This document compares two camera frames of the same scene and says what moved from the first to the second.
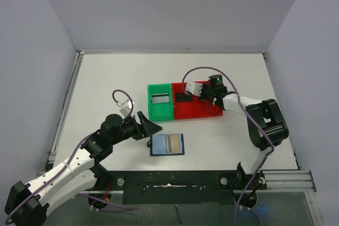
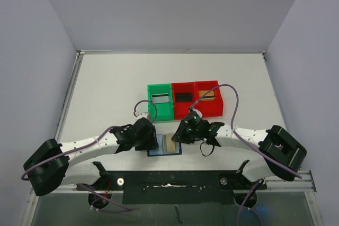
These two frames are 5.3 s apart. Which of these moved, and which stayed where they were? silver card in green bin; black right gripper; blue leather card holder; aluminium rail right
Moved: black right gripper
Stayed: silver card in green bin; blue leather card holder; aluminium rail right
